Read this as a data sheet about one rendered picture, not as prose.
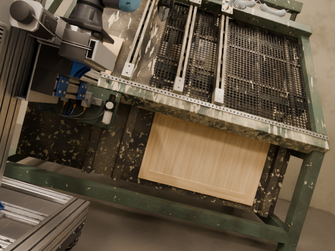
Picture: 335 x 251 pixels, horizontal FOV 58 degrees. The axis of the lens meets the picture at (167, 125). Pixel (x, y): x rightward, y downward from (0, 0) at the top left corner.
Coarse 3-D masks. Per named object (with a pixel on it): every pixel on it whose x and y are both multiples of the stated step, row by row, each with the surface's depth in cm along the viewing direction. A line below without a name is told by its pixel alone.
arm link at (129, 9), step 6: (102, 0) 125; (108, 0) 124; (114, 0) 123; (120, 0) 122; (126, 0) 121; (132, 0) 123; (138, 0) 128; (108, 6) 127; (114, 6) 126; (120, 6) 124; (126, 6) 123; (132, 6) 125; (138, 6) 130
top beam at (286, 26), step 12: (180, 0) 266; (204, 0) 262; (216, 0) 264; (216, 12) 270; (240, 12) 266; (252, 12) 267; (264, 12) 271; (252, 24) 274; (264, 24) 272; (276, 24) 270; (288, 24) 270; (300, 24) 274
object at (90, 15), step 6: (78, 0) 127; (84, 0) 125; (78, 6) 126; (84, 6) 125; (90, 6) 126; (96, 6) 127; (72, 12) 128; (78, 12) 125; (84, 12) 125; (90, 12) 125; (96, 12) 127; (102, 12) 131; (72, 18) 125; (78, 18) 124; (84, 18) 124; (90, 18) 125; (96, 18) 127; (96, 24) 127; (102, 24) 131
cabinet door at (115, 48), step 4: (112, 36) 221; (116, 40) 220; (120, 40) 221; (104, 44) 215; (108, 44) 216; (112, 44) 217; (116, 44) 217; (120, 44) 218; (108, 48) 214; (112, 48) 214; (116, 48) 215; (120, 48) 218; (116, 52) 213; (104, 72) 200; (108, 72) 201
